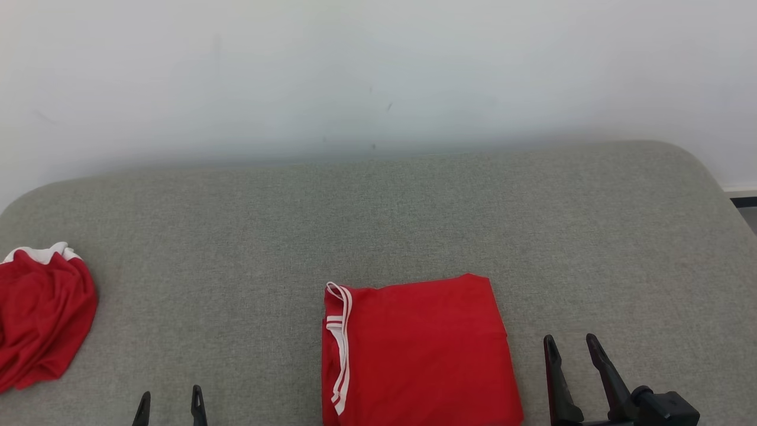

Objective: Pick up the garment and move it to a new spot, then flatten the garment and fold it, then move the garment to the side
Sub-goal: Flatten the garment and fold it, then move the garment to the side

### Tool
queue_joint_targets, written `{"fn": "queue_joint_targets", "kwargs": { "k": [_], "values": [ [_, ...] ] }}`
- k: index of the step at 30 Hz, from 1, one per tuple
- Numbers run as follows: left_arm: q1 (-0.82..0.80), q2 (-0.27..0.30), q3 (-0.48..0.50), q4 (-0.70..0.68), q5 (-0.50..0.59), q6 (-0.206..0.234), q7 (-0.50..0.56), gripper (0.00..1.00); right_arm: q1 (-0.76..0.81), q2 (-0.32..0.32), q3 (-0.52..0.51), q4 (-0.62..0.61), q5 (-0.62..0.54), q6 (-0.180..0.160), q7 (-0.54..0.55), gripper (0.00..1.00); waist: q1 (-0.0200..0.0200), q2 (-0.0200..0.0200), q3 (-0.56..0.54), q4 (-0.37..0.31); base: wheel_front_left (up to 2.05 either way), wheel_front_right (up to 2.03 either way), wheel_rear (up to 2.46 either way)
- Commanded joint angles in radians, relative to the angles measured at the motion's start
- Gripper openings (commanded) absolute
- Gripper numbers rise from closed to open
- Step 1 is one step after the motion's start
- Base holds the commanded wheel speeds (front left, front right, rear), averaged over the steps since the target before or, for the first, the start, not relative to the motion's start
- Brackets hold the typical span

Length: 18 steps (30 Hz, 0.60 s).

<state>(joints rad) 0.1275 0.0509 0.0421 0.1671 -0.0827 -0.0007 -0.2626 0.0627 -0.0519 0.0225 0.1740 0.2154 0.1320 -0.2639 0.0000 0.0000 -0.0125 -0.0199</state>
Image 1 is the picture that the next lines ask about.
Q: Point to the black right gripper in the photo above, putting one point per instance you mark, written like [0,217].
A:
[609,424]

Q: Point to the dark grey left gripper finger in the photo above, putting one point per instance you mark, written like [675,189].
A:
[199,408]
[143,411]

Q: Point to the red and white jersey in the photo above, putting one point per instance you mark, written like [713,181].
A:
[41,319]
[426,355]

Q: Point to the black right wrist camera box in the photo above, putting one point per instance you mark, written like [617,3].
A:
[668,411]

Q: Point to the white wall baseboard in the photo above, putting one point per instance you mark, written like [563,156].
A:
[742,195]

